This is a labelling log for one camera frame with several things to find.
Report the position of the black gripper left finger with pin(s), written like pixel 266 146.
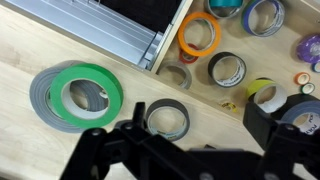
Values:
pixel 139 114

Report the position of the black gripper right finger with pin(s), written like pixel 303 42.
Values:
pixel 259 124

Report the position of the yellow black tape roll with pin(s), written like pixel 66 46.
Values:
pixel 267 94

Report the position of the small dark grey tape roll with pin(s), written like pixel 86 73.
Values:
pixel 169 118

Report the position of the small yellow tape roll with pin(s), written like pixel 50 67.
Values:
pixel 229 106

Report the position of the large black tape roll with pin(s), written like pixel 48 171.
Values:
pixel 301 108

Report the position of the clear tape roll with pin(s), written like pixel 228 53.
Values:
pixel 176 71

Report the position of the small green washi tape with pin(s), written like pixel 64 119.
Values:
pixel 307 88

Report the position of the small orange washi tape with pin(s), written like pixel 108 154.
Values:
pixel 302 78

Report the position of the black white tape roll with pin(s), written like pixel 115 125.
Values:
pixel 227 69

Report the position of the small red tape roll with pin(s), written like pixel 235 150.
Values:
pixel 185 57

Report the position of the open wooden drawer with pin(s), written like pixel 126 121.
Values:
pixel 270 57

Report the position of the purple tape roll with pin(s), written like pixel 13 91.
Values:
pixel 308 49

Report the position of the orange tape roll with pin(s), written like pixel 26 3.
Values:
pixel 199 34

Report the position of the blue green tape roll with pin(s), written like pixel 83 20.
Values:
pixel 263 18

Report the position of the teal tape roll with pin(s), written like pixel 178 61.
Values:
pixel 222 9

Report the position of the large grey duct tape roll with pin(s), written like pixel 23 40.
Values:
pixel 40 97

